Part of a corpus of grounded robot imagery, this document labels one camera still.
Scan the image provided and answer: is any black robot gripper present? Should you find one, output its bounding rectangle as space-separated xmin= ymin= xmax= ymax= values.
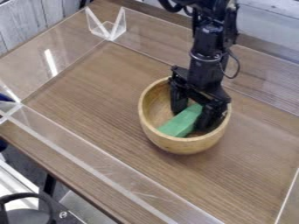
xmin=168 ymin=52 xmax=231 ymax=132

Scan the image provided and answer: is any green rectangular block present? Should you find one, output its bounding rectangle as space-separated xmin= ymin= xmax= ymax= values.
xmin=157 ymin=103 xmax=201 ymax=137

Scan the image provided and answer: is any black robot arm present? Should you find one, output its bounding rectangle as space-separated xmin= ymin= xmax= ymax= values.
xmin=157 ymin=0 xmax=239 ymax=131

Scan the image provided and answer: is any brown wooden bowl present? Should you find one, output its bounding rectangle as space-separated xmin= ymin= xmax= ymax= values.
xmin=137 ymin=78 xmax=232 ymax=155

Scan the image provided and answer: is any clear acrylic front barrier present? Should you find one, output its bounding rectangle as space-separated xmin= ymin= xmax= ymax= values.
xmin=0 ymin=91 xmax=224 ymax=224

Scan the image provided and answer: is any black table leg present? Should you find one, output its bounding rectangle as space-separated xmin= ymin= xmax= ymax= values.
xmin=43 ymin=174 xmax=56 ymax=196

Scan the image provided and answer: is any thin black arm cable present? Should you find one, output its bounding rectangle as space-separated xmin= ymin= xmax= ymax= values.
xmin=219 ymin=49 xmax=241 ymax=80

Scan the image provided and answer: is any clear acrylic corner bracket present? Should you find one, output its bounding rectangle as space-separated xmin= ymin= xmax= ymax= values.
xmin=84 ymin=7 xmax=127 ymax=42

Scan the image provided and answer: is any grey metal base plate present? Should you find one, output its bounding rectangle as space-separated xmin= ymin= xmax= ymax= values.
xmin=49 ymin=199 xmax=87 ymax=224

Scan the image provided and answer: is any black cable loop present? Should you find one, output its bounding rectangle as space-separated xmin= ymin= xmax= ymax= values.
xmin=0 ymin=192 xmax=55 ymax=224

